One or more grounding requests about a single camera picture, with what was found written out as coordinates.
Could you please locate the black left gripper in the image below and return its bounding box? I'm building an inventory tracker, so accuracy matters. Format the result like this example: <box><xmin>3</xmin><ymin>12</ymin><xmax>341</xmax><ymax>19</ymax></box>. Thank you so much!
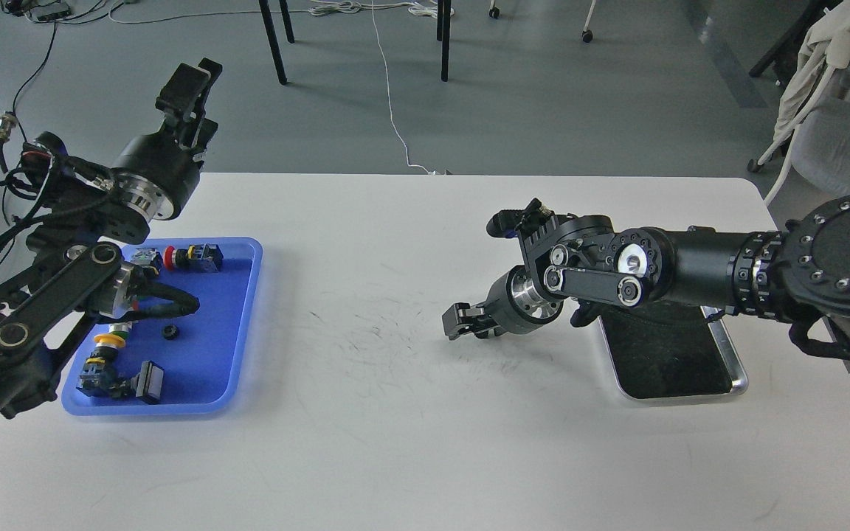
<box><xmin>111</xmin><ymin>58</ymin><xmax>223</xmax><ymax>221</ymax></box>

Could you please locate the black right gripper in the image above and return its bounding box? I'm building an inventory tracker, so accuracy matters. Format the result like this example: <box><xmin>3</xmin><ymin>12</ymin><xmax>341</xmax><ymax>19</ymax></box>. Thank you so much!
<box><xmin>441</xmin><ymin>265</ymin><xmax>563</xmax><ymax>341</ymax></box>

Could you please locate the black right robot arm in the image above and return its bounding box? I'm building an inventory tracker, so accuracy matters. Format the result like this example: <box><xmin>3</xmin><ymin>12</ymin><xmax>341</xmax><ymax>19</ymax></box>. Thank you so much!
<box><xmin>442</xmin><ymin>195</ymin><xmax>850</xmax><ymax>361</ymax></box>

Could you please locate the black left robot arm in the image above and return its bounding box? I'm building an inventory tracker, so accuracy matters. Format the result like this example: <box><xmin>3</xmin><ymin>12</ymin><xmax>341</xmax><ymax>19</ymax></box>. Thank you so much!
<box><xmin>0</xmin><ymin>58</ymin><xmax>223</xmax><ymax>419</ymax></box>

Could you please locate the silver metal tray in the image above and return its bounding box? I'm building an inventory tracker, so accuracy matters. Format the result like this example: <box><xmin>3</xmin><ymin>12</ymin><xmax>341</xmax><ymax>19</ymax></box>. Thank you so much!
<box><xmin>600</xmin><ymin>302</ymin><xmax>749</xmax><ymax>406</ymax></box>

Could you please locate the blue plastic tray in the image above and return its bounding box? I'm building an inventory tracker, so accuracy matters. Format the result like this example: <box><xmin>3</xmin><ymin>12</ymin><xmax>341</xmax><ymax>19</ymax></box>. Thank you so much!
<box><xmin>61</xmin><ymin>237</ymin><xmax>263</xmax><ymax>417</ymax></box>

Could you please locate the black table leg left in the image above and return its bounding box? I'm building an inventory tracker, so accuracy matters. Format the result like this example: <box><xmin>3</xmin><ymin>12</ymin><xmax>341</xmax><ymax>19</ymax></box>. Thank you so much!
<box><xmin>258</xmin><ymin>0</ymin><xmax>296</xmax><ymax>86</ymax></box>

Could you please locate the black table leg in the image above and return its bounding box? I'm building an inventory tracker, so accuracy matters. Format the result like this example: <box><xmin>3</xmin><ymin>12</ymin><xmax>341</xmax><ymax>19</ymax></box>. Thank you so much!
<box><xmin>436</xmin><ymin>0</ymin><xmax>452</xmax><ymax>82</ymax></box>
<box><xmin>258</xmin><ymin>0</ymin><xmax>296</xmax><ymax>86</ymax></box>

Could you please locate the red emergency stop button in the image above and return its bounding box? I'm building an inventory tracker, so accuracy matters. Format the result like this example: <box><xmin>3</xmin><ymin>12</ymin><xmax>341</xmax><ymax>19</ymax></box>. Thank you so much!
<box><xmin>162</xmin><ymin>244</ymin><xmax>224</xmax><ymax>273</ymax></box>

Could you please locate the black table leg right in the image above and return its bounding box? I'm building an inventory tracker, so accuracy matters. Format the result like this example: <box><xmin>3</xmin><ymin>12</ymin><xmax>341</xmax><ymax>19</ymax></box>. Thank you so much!
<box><xmin>436</xmin><ymin>0</ymin><xmax>452</xmax><ymax>82</ymax></box>

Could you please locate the beige jacket on chair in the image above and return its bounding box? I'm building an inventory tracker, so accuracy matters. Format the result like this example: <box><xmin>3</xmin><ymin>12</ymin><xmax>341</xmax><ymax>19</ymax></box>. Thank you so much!
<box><xmin>761</xmin><ymin>0</ymin><xmax>850</xmax><ymax>207</ymax></box>

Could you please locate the green push button switch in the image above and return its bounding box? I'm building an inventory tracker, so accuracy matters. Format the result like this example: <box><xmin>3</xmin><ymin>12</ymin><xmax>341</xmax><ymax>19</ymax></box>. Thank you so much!
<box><xmin>129</xmin><ymin>246</ymin><xmax>163</xmax><ymax>277</ymax></box>

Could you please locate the black floor cable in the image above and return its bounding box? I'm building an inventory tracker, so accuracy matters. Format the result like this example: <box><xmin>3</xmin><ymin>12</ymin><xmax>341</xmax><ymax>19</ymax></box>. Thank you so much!
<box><xmin>0</xmin><ymin>22</ymin><xmax>61</xmax><ymax>148</ymax></box>

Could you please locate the white floor cable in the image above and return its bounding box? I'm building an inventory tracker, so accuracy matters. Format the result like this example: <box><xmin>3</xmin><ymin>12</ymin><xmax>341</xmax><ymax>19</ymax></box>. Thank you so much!
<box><xmin>370</xmin><ymin>0</ymin><xmax>454</xmax><ymax>176</ymax></box>

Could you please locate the white push button switch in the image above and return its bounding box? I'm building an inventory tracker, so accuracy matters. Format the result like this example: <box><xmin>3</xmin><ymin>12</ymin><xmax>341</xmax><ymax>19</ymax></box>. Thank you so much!
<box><xmin>108</xmin><ymin>322</ymin><xmax>133</xmax><ymax>339</ymax></box>

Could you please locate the yellow push button switch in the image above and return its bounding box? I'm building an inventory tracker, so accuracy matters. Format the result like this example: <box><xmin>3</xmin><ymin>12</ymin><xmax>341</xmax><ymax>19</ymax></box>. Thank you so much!
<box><xmin>75</xmin><ymin>330</ymin><xmax>131</xmax><ymax>400</ymax></box>

